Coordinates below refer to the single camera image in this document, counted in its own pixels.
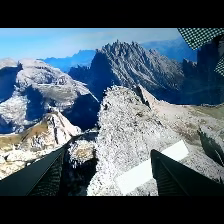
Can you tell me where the checked shirt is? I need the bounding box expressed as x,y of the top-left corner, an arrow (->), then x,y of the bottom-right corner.
176,27 -> 224,78

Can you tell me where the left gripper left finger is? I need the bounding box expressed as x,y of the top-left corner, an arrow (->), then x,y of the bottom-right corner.
0,146 -> 67,197

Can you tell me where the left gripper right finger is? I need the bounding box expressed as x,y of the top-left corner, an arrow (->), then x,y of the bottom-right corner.
150,148 -> 224,197

